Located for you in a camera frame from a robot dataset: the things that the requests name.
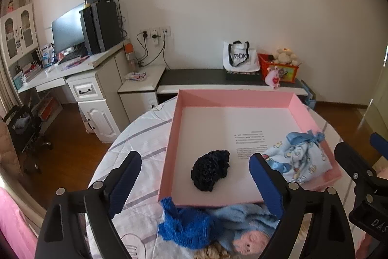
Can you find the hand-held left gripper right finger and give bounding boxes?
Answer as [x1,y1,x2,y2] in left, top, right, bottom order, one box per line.
[249,153,356,259]

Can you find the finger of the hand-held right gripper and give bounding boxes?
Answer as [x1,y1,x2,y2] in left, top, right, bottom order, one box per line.
[370,132,388,158]
[334,142,377,191]

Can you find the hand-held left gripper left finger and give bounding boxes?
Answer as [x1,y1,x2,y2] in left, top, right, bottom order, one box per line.
[36,150,142,259]

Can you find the light blue plush with pink face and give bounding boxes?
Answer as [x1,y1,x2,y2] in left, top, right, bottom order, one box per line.
[209,204,281,255]

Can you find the blue knitted cloth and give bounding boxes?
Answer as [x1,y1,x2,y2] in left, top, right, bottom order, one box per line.
[158,198,213,249]

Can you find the pink cardboard box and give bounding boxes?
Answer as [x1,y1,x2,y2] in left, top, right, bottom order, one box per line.
[158,89,342,206]

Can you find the beige scrunchie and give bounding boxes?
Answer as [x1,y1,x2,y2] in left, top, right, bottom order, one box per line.
[194,245,234,259]

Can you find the white striped bed cloth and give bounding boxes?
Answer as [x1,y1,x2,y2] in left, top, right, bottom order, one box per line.
[86,97,343,259]

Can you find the navy crochet scrunchie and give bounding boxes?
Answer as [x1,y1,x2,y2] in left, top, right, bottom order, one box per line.
[191,150,231,193]

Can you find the white desk cabinet door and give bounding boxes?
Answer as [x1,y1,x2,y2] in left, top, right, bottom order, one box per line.
[83,109,113,136]

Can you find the blue folded item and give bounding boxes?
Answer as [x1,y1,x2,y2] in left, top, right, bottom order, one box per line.
[301,80,317,109]

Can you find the low white side cabinet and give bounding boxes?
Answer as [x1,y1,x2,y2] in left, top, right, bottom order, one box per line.
[118,65,167,126]

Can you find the white desk drawer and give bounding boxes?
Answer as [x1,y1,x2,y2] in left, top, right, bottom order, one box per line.
[71,80,97,100]

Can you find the pink plush toy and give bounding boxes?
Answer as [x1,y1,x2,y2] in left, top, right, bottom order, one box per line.
[265,66,281,90]

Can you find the orange storage box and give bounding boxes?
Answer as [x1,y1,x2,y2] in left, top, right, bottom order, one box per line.
[258,53,300,84]

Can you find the printed snack packet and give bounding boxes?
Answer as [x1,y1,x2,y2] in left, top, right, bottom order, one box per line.
[126,71,148,81]

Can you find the black office chair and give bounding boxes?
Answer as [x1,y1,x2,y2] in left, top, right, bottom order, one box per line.
[1,106,52,173]

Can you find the pink blanket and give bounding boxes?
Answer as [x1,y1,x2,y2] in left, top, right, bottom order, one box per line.
[0,186,38,259]

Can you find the white desk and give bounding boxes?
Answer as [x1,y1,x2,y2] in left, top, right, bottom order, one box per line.
[16,41,128,144]

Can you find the cream sheep plush toy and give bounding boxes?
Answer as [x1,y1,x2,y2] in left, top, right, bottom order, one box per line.
[271,47,299,65]

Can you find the clear bottle with orange cap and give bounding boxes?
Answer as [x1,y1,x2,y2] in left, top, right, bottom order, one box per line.
[125,43,138,71]

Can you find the black-topped white media bench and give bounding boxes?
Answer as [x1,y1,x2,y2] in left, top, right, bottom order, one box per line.
[157,68,307,105]

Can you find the black keyboard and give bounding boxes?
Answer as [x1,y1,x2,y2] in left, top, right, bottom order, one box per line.
[57,50,88,64]

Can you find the stack of books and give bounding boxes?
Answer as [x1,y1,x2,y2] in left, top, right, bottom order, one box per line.
[12,63,43,85]

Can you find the blue printed box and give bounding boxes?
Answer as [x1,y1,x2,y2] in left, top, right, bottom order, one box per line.
[39,43,55,67]

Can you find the black computer tower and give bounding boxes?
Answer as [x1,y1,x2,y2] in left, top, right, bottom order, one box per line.
[79,1,122,55]

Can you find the black computer monitor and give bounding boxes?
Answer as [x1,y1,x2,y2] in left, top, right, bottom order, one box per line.
[51,2,87,53]

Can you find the white glass-door hutch cabinet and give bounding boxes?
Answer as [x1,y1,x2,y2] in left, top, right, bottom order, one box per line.
[0,3,38,65]

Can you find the light blue printed drawstring pouch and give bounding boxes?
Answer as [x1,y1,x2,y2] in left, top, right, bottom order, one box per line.
[262,131,332,185]

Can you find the white tote bag black handles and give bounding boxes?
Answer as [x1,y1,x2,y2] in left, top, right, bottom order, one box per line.
[223,41,260,73]

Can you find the black power cable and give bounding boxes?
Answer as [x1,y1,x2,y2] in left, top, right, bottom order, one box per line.
[136,31,150,67]
[162,31,171,70]

